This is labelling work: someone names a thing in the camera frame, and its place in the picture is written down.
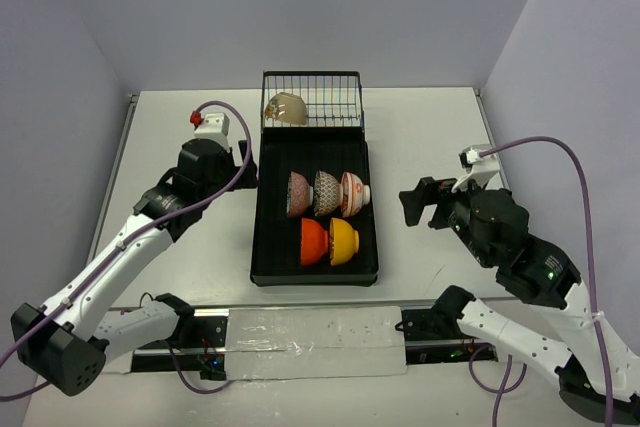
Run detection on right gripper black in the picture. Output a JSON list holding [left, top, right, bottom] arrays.
[[396, 168, 492, 265]]

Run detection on dark floral patterned bowl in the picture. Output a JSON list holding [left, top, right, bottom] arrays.
[[286, 171, 313, 218]]

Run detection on orange white patterned bowl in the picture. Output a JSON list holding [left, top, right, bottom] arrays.
[[340, 172, 371, 218]]

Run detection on brown geometric patterned bowl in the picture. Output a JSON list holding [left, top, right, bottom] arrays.
[[313, 171, 342, 217]]

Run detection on white ceramic bowl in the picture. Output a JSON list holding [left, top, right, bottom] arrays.
[[264, 92, 308, 126]]

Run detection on orange plastic bowl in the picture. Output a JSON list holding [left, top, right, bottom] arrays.
[[300, 218, 329, 266]]

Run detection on yellow plastic bowl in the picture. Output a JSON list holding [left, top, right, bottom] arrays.
[[329, 218, 359, 266]]

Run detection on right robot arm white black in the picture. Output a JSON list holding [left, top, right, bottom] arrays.
[[399, 177, 639, 426]]

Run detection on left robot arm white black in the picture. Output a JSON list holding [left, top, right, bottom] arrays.
[[1, 138, 257, 396]]

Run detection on black dish rack tray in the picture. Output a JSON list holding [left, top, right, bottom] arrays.
[[250, 135, 379, 287]]

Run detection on silver tape strip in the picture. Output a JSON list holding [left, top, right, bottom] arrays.
[[224, 306, 407, 380]]

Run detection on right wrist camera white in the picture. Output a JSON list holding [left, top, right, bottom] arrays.
[[452, 144, 500, 192]]

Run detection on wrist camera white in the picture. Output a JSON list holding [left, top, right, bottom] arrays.
[[190, 112, 230, 151], [452, 144, 500, 192]]

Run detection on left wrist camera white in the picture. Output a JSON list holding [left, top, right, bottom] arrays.
[[190, 112, 230, 151]]

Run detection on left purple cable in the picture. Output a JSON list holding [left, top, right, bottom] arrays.
[[0, 100, 253, 402]]

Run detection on purple cable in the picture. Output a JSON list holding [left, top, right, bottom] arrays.
[[468, 135, 615, 427], [0, 100, 253, 402]]

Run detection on black wire plate holder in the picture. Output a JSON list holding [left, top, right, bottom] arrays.
[[260, 70, 365, 144]]

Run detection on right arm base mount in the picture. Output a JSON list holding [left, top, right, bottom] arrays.
[[395, 308, 498, 365]]

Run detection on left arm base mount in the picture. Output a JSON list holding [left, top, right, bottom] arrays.
[[130, 309, 229, 382]]

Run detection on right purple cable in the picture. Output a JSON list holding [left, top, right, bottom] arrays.
[[468, 135, 615, 427]]

